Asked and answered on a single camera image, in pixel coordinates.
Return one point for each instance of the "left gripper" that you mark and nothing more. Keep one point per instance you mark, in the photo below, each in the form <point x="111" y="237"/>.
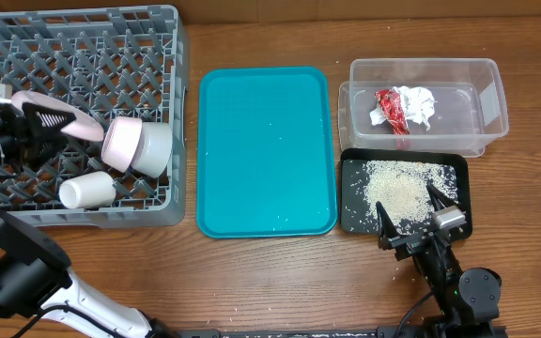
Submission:
<point x="39" y="125"/>

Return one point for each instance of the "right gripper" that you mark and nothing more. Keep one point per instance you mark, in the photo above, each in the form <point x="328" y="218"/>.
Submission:
<point x="417" y="240"/>

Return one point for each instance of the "rice pile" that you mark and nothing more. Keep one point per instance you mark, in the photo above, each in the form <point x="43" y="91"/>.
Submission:
<point x="401" y="188"/>

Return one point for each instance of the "large white plate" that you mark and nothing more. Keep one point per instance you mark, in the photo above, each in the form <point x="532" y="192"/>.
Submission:
<point x="83" y="127"/>

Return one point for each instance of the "small pink plate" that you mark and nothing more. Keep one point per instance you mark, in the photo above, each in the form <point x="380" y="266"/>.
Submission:
<point x="121" y="141"/>

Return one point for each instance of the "white paper cup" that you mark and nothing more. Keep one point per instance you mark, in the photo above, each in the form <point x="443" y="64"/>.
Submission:
<point x="87" y="191"/>

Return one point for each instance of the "white tissue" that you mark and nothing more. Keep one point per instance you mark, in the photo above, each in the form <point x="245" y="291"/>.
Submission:
<point x="418" y="104"/>

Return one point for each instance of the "red snack wrapper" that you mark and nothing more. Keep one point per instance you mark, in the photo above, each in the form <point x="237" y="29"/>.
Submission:
<point x="390" y="104"/>

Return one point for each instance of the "grey-green bowl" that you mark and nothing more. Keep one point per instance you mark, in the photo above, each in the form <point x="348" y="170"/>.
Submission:
<point x="154" y="149"/>

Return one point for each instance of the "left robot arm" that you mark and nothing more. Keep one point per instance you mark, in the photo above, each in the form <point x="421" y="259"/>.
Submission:
<point x="36" y="280"/>

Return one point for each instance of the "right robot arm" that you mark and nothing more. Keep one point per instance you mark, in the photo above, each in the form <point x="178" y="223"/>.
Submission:
<point x="468" y="299"/>

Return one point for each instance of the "black tray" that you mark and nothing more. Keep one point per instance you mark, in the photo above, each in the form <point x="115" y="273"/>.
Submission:
<point x="352" y="204"/>

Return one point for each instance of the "grey plastic dish rack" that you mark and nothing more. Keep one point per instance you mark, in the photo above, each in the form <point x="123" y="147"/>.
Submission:
<point x="107" y="62"/>

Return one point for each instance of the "clear plastic bin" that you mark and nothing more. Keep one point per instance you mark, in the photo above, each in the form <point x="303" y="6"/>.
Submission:
<point x="470" y="109"/>

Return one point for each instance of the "teal serving tray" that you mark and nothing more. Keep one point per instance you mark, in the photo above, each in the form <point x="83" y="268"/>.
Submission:
<point x="265" y="162"/>

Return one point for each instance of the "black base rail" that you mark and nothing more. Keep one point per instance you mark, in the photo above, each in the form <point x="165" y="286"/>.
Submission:
<point x="379" y="332"/>

